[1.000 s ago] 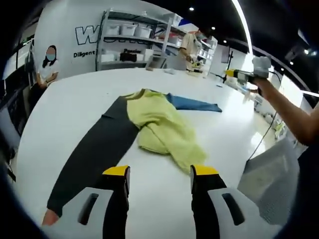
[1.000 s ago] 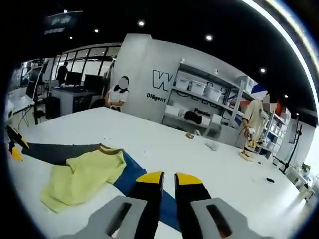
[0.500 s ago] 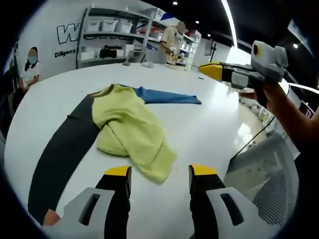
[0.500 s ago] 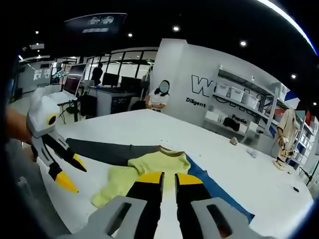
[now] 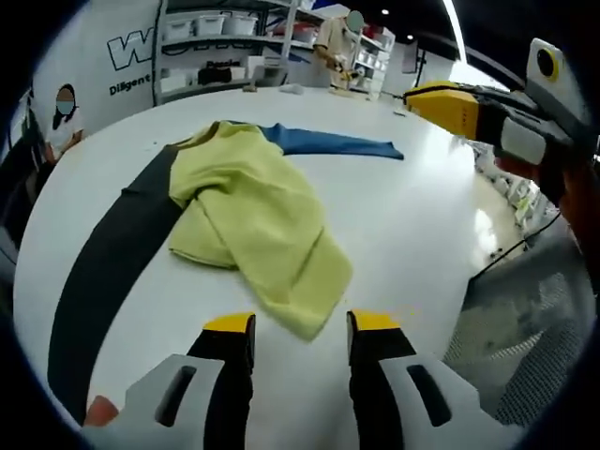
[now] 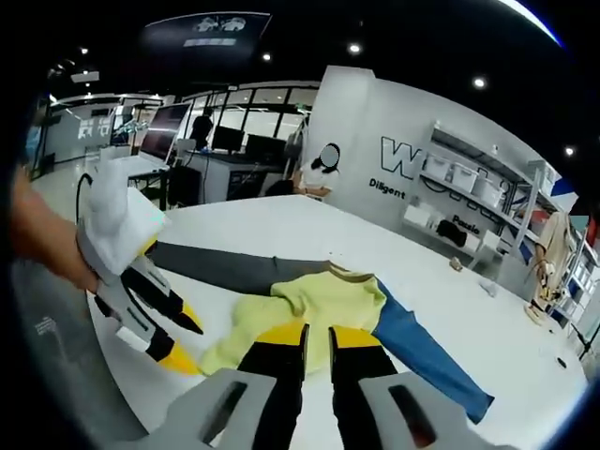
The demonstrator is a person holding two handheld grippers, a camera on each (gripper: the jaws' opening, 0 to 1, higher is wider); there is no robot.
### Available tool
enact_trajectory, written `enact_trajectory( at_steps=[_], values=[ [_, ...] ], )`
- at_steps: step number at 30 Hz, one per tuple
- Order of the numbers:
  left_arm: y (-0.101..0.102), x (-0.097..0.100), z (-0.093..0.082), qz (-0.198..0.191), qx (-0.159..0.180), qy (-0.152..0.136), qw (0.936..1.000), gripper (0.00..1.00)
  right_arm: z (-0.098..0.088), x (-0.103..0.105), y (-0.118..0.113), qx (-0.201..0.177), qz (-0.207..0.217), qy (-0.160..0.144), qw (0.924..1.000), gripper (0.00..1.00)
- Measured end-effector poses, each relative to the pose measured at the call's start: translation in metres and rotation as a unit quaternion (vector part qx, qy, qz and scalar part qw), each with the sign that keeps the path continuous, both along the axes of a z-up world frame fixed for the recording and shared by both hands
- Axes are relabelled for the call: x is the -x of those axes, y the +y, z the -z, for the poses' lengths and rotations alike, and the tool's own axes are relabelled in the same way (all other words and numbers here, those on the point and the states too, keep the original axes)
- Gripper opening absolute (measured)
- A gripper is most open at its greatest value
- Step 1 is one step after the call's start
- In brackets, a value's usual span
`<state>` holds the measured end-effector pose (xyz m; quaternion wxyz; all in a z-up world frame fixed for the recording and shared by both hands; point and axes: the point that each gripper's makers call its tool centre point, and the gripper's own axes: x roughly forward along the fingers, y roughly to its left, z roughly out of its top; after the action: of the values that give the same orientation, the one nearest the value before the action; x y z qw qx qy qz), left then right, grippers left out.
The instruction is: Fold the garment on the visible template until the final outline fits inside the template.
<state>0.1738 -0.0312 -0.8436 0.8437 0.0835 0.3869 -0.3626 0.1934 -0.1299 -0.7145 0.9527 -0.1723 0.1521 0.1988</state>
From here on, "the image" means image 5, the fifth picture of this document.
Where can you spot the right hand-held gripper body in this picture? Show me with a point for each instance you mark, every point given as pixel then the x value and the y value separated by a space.
pixel 558 89

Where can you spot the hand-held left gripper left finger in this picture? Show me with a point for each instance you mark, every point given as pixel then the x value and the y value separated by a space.
pixel 225 384

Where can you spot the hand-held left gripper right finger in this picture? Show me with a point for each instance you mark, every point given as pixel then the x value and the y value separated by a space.
pixel 375 389

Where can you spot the yellow blue grey garment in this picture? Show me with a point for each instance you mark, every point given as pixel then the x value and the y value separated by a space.
pixel 253 201

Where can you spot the person's right hand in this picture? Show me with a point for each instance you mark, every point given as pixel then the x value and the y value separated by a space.
pixel 583 197

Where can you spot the person's left hand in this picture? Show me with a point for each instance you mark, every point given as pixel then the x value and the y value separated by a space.
pixel 100 411

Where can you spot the white shelf rack with bins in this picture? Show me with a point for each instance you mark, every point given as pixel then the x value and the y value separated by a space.
pixel 375 61

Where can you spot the grey mesh office chair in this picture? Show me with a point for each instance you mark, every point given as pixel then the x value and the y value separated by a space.
pixel 515 337

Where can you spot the white crumpled cloth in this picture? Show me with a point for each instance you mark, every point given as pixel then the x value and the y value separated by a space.
pixel 291 89

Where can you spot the small brown object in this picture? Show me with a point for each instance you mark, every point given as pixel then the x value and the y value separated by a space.
pixel 250 88

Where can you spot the white storage bin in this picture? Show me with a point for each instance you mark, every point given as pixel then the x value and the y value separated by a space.
pixel 240 23
pixel 179 28
pixel 209 24

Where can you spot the black bag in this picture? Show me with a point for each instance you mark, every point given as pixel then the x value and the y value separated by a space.
pixel 214 76

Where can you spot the grey metal shelf rack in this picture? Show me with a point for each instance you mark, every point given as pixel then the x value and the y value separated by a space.
pixel 220 41

